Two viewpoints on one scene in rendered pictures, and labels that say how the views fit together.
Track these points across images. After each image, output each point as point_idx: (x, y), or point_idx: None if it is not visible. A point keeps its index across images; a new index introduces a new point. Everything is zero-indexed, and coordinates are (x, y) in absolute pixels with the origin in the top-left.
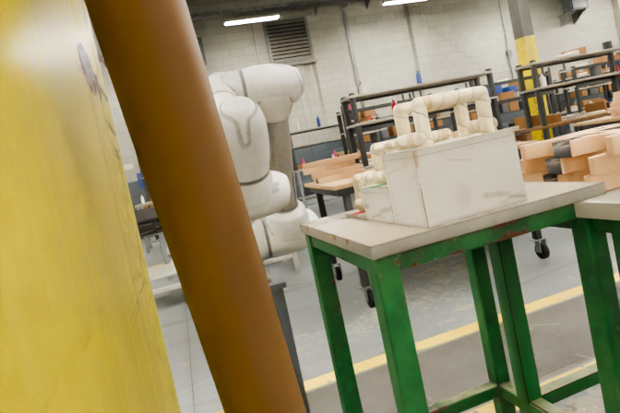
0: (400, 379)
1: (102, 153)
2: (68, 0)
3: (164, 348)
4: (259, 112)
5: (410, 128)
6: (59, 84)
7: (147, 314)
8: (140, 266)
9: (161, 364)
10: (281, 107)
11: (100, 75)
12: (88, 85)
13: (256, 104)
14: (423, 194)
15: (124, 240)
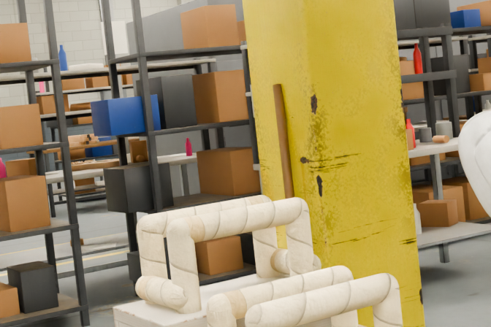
0: None
1: (302, 172)
2: (301, 151)
3: (317, 207)
4: (458, 141)
5: (287, 247)
6: (291, 166)
7: (308, 196)
8: (311, 190)
9: (311, 206)
10: None
11: (311, 158)
12: (302, 163)
13: (461, 131)
14: None
15: (304, 184)
